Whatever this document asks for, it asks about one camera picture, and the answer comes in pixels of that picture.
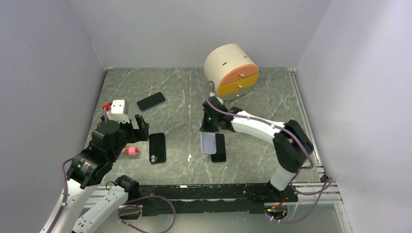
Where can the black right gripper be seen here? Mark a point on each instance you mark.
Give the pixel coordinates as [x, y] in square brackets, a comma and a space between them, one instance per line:
[204, 127]

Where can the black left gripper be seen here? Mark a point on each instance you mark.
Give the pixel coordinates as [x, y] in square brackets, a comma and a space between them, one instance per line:
[137, 134]

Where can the black phone case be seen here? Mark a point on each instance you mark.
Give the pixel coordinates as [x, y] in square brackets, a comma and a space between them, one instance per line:
[157, 148]

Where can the black smartphone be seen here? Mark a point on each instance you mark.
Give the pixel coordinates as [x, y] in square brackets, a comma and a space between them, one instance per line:
[220, 155]

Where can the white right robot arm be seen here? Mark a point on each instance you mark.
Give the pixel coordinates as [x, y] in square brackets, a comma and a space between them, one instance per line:
[292, 146]

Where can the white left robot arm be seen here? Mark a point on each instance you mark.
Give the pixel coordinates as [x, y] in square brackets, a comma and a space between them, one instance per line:
[84, 172]

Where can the green-edged smartphone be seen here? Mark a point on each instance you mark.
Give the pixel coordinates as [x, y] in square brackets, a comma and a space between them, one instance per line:
[151, 101]

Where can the round beige drawer cabinet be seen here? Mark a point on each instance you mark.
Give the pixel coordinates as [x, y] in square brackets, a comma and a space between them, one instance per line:
[231, 70]

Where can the pink ring toy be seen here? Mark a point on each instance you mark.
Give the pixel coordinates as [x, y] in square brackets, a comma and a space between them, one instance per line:
[131, 151]

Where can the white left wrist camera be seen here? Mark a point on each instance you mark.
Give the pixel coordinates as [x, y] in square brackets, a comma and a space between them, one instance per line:
[118, 111]

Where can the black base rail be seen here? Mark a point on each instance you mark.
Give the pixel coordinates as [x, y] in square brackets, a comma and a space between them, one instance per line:
[208, 198]

